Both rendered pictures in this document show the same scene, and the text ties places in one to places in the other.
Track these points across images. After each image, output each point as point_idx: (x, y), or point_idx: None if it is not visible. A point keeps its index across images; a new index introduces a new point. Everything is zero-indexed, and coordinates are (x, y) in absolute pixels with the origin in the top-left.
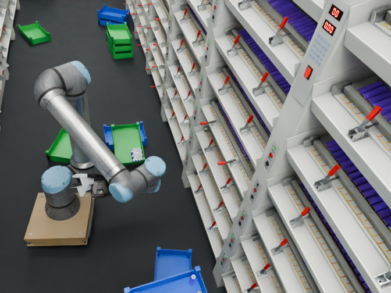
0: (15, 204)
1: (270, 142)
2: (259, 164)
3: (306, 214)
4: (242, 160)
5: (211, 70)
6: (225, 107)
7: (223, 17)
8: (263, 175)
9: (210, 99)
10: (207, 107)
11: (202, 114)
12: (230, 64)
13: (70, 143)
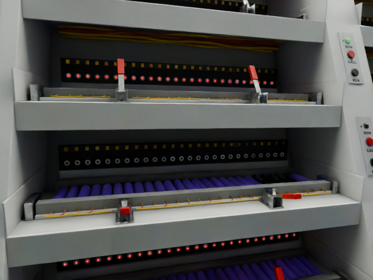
0: None
1: (336, 41)
2: (343, 94)
3: None
4: (268, 185)
5: (20, 88)
6: (178, 103)
7: None
8: (361, 98)
9: (20, 201)
10: (34, 226)
11: (8, 279)
12: (141, 9)
13: None
